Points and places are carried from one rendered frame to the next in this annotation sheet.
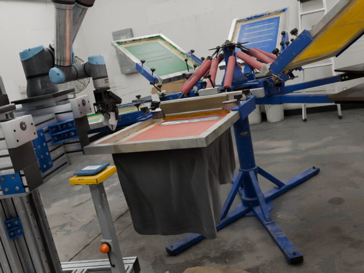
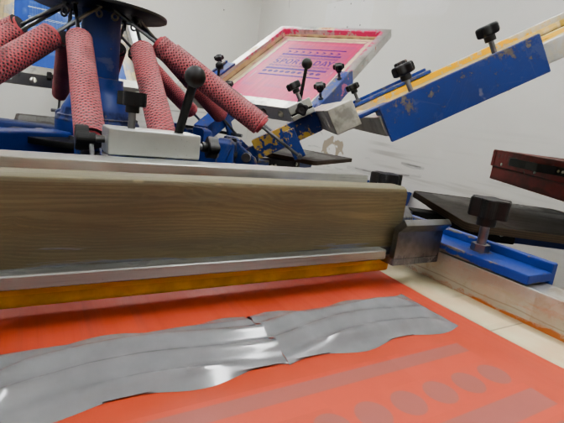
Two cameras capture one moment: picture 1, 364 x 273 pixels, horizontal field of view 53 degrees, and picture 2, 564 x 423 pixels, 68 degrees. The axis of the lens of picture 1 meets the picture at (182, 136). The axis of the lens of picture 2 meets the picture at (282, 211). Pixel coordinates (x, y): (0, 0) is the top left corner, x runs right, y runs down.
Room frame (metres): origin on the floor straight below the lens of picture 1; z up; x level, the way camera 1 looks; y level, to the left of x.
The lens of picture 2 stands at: (1.77, 0.19, 1.13)
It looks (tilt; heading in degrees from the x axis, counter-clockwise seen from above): 13 degrees down; 302
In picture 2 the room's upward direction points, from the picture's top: 8 degrees clockwise
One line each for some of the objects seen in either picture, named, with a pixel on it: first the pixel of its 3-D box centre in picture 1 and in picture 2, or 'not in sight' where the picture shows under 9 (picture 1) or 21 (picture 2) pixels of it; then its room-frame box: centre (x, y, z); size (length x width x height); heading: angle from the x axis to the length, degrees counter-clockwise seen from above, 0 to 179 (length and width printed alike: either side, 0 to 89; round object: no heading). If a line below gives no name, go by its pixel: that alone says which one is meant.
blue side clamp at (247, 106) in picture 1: (244, 108); (419, 249); (1.89, -0.35, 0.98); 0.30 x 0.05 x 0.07; 154
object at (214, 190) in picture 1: (222, 171); not in sight; (1.66, -0.16, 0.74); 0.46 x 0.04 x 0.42; 154
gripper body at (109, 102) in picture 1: (104, 100); not in sight; (1.75, 0.33, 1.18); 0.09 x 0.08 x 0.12; 154
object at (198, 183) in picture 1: (163, 194); not in sight; (1.54, 0.13, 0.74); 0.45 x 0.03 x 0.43; 64
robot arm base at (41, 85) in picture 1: (40, 84); not in sight; (1.82, 0.63, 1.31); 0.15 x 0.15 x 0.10
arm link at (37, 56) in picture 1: (35, 60); not in sight; (1.82, 0.62, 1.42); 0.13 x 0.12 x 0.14; 144
